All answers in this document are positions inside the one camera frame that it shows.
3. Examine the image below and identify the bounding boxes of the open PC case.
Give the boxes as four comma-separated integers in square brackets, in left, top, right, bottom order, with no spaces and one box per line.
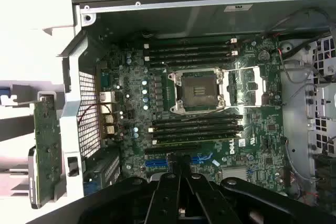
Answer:
[55,0,336,209]

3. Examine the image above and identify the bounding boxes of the silver chipset heatsink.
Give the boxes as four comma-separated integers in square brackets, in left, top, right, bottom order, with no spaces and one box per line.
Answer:
[221,165,249,180]

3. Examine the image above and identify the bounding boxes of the black wire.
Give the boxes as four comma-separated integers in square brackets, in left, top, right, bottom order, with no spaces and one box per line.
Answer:
[261,7,333,59]

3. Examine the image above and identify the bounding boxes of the CPU socket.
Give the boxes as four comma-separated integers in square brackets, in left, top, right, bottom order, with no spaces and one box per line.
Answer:
[167,67,227,115]

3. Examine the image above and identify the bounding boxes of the metal drive cage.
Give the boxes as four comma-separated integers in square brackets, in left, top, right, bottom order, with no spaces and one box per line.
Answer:
[279,34,336,156]

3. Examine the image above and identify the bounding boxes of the green motherboard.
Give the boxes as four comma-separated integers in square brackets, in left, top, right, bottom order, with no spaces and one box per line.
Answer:
[96,34,291,190]

